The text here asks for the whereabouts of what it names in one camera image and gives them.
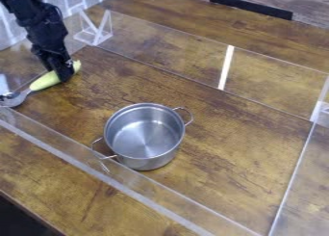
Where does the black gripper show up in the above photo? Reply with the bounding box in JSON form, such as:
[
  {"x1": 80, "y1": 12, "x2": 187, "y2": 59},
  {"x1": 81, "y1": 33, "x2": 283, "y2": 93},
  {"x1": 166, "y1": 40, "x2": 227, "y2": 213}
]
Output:
[{"x1": 24, "y1": 12, "x2": 74, "y2": 82}]

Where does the green handled metal spoon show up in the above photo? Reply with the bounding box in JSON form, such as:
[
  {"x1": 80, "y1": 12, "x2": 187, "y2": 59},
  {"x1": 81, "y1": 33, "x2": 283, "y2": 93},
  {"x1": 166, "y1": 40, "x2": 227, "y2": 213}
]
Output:
[{"x1": 0, "y1": 60, "x2": 82, "y2": 109}]

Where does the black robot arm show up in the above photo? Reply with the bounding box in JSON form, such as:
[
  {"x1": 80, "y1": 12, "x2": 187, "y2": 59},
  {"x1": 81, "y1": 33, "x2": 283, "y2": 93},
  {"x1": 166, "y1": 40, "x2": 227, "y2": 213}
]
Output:
[{"x1": 0, "y1": 0, "x2": 74, "y2": 82}]

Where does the stainless steel pot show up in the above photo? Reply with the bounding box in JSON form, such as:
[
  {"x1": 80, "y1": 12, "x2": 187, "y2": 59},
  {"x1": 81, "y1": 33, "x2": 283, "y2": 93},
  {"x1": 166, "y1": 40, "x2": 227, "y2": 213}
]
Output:
[{"x1": 92, "y1": 103, "x2": 194, "y2": 171}]

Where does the black strip on table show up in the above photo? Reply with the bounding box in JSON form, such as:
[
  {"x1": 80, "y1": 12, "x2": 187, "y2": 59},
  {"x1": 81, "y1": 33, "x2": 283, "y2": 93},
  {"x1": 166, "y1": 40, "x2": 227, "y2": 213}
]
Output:
[{"x1": 209, "y1": 0, "x2": 293, "y2": 20}]

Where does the clear acrylic front barrier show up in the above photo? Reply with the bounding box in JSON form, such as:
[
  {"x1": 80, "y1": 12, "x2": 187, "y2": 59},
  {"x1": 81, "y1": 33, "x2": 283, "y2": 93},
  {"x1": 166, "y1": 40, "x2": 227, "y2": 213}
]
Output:
[{"x1": 0, "y1": 108, "x2": 261, "y2": 236}]

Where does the clear acrylic right barrier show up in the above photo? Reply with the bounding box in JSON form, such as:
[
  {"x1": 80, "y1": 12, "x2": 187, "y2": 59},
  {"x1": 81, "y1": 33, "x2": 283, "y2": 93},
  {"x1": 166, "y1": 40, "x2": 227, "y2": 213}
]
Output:
[{"x1": 269, "y1": 76, "x2": 329, "y2": 236}]

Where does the clear acrylic triangle bracket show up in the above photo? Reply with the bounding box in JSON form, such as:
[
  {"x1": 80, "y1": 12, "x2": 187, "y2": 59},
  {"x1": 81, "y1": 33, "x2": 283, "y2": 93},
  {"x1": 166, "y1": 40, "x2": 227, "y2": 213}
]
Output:
[{"x1": 73, "y1": 10, "x2": 113, "y2": 46}]

